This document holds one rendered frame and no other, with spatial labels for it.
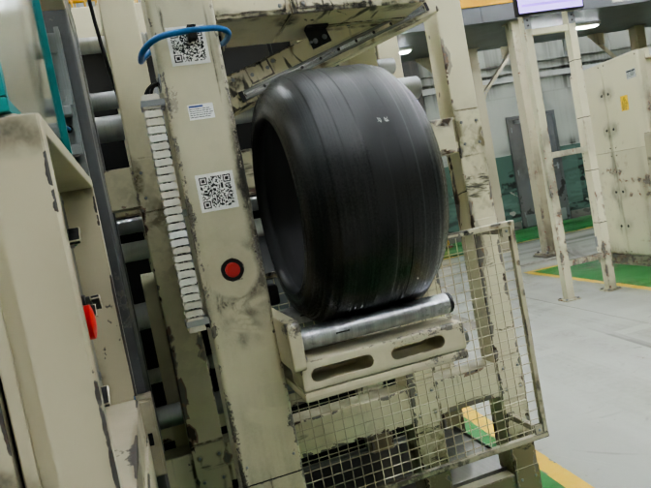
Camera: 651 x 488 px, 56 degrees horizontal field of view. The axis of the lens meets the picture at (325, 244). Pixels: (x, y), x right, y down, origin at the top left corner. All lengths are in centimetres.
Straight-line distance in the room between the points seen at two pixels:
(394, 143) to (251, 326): 46
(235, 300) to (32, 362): 76
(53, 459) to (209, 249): 75
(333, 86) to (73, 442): 86
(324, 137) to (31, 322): 72
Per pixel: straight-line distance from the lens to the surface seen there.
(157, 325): 199
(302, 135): 114
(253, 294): 125
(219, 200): 123
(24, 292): 52
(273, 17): 164
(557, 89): 1272
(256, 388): 128
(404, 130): 116
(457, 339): 131
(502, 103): 1208
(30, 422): 54
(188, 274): 124
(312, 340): 121
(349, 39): 180
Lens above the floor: 116
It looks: 4 degrees down
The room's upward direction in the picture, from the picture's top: 11 degrees counter-clockwise
